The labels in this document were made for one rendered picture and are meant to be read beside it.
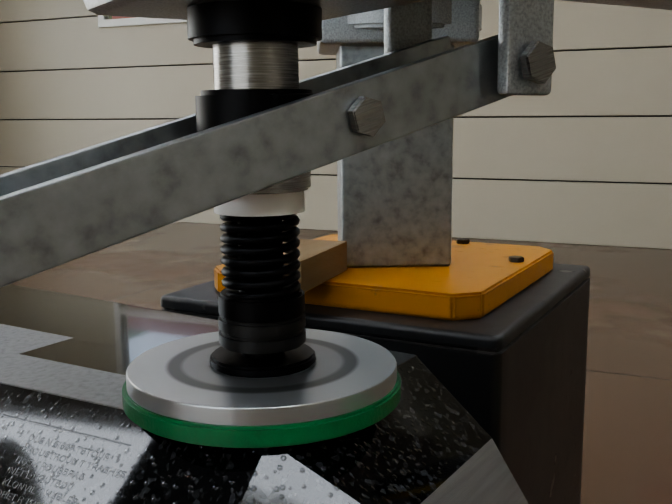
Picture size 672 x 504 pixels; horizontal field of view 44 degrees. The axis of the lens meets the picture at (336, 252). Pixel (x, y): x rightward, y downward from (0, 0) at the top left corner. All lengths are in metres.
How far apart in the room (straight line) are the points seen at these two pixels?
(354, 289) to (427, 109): 0.67
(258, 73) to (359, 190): 0.81
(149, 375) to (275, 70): 0.25
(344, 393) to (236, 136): 0.19
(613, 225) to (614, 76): 1.13
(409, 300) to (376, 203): 0.23
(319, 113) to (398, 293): 0.69
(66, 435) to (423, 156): 0.89
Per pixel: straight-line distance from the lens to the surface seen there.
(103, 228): 0.54
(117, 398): 0.69
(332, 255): 1.33
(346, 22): 1.37
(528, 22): 0.69
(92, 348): 0.84
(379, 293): 1.27
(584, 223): 6.81
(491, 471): 0.76
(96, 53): 8.79
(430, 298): 1.24
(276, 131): 0.58
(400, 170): 1.41
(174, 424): 0.59
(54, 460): 0.69
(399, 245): 1.43
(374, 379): 0.63
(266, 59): 0.61
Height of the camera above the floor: 1.04
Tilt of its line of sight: 10 degrees down
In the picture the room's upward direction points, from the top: 1 degrees counter-clockwise
